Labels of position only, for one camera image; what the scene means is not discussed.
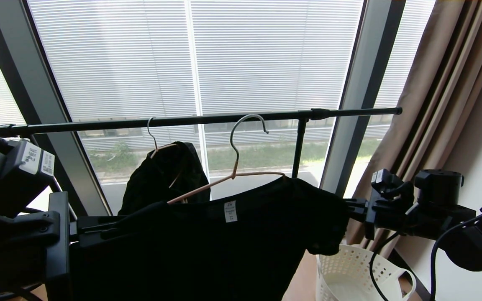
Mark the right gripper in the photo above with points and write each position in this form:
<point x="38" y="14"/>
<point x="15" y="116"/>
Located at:
<point x="387" y="217"/>

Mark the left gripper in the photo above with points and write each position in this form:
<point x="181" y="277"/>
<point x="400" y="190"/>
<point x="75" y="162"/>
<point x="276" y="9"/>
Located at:
<point x="15" y="246"/>

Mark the black shorts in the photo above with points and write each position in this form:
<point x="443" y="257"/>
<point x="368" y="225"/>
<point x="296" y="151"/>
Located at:
<point x="161" y="184"/>

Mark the pink clothes hanger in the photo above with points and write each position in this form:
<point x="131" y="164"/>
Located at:
<point x="152" y="138"/>
<point x="234" y="163"/>

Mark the black garment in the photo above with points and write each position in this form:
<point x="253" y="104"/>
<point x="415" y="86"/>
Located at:
<point x="207" y="251"/>

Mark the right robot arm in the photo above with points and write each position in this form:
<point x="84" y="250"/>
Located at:
<point x="454" y="209"/>

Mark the white laundry basket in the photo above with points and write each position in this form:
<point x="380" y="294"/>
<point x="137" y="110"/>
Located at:
<point x="349" y="276"/>

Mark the black clothes rack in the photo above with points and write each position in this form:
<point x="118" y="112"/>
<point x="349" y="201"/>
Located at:
<point x="224" y="118"/>

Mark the beige curtain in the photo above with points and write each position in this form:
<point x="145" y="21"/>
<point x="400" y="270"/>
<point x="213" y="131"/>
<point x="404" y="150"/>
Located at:
<point x="442" y="62"/>

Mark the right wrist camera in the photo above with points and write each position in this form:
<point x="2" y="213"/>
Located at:
<point x="385" y="182"/>

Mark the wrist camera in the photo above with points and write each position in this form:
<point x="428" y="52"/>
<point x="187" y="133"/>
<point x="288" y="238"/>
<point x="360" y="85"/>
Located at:
<point x="385" y="182"/>
<point x="11" y="175"/>

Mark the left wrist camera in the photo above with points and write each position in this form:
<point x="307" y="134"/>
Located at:
<point x="11" y="175"/>

